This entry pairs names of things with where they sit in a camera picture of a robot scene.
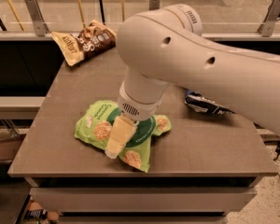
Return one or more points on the glass railing panel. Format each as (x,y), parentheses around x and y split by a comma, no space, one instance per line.
(222,16)

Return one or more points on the middle metal railing bracket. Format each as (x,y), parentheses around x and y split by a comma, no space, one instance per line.
(154,4)

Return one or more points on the grey table drawer cabinet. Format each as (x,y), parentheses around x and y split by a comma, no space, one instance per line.
(143,205)

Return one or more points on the green rice chip bag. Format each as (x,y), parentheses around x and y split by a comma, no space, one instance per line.
(96,125)

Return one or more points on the yellow pole right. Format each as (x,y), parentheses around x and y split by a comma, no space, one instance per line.
(122,2)

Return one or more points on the yellow pole middle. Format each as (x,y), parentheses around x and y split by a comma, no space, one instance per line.
(79,4)

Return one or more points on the right metal railing bracket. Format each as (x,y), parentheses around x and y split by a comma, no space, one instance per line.
(267,26)

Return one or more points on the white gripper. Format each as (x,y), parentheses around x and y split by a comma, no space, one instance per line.
(139,108)

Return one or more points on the small items box lower left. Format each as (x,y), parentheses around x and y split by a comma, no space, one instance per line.
(34,213)

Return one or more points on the blue chip bag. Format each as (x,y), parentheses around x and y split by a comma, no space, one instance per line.
(202,104)

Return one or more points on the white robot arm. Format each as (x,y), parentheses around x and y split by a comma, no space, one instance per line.
(165,46)

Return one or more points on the yellow pole far left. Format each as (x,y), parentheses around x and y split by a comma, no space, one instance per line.
(12,16)

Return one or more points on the yellow pole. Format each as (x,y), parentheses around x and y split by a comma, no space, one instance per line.
(79,4)
(122,2)
(12,16)

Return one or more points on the brown chip bag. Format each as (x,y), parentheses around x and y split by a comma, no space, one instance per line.
(91,41)

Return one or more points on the left metal railing bracket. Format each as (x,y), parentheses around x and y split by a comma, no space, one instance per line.
(38,22)

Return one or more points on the black pole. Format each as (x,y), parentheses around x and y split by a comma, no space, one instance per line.
(101,4)

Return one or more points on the metal railing bracket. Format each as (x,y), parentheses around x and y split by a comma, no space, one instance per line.
(154,4)
(38,22)
(267,26)

